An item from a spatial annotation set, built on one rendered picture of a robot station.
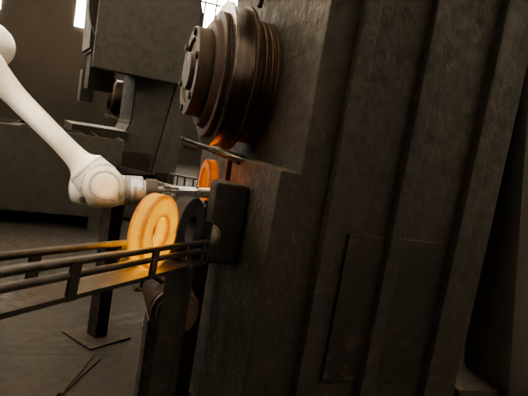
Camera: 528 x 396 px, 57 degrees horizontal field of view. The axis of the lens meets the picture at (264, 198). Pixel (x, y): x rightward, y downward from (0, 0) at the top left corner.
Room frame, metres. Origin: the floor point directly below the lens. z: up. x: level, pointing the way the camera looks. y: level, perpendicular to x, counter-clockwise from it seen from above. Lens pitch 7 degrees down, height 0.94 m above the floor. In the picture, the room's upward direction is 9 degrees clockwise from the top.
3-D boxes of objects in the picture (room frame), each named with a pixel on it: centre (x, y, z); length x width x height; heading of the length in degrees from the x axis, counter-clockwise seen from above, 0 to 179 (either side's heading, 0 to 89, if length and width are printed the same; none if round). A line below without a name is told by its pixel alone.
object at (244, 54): (1.65, 0.20, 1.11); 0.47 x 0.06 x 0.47; 20
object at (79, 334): (2.00, 0.62, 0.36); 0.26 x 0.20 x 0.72; 55
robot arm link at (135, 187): (1.46, 0.39, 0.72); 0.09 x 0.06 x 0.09; 20
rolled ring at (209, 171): (1.65, 0.20, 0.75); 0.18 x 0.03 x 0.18; 19
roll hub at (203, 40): (1.62, 0.29, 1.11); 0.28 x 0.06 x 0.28; 20
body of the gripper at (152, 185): (1.49, 0.32, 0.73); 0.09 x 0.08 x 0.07; 110
